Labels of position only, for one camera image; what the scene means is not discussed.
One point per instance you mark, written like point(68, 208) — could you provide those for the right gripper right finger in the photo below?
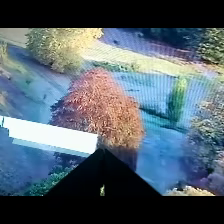
point(126, 180)

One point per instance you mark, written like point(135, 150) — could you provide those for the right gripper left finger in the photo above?
point(83, 180)

